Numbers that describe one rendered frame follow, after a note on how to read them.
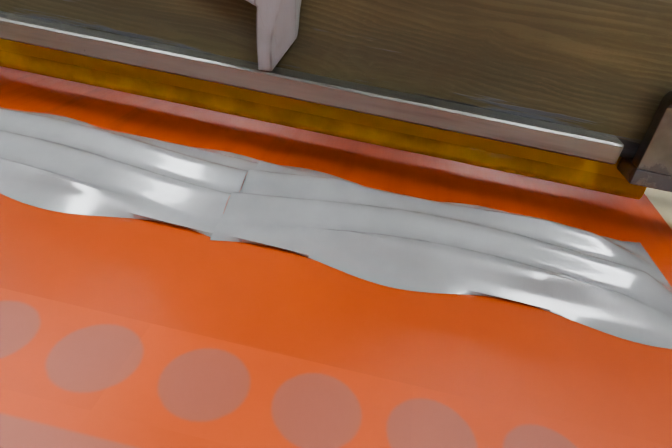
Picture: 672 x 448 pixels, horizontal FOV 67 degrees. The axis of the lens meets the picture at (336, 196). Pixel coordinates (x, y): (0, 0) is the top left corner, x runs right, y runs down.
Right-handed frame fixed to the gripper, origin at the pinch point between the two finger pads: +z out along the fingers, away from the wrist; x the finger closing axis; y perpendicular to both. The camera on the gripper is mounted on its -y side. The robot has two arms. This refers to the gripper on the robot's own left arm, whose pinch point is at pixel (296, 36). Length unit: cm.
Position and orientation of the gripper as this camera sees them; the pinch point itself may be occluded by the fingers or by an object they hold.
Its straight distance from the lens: 27.1
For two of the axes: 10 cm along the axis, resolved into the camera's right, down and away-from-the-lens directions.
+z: -1.6, 8.7, 4.7
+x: -1.5, 4.5, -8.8
